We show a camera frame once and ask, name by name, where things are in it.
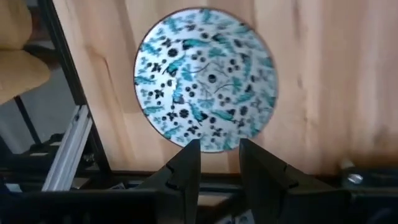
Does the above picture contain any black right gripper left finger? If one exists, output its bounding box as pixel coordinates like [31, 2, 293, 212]
[134, 139, 201, 224]

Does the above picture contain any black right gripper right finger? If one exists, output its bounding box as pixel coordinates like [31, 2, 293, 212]
[239, 138, 352, 224]

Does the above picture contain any teal patterned ceramic bowl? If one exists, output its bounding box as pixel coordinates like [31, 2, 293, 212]
[132, 7, 279, 154]

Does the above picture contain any beige chair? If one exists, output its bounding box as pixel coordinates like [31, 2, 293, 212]
[0, 0, 52, 147]

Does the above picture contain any white aluminium bracket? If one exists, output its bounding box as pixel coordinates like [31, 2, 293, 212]
[41, 105, 93, 192]

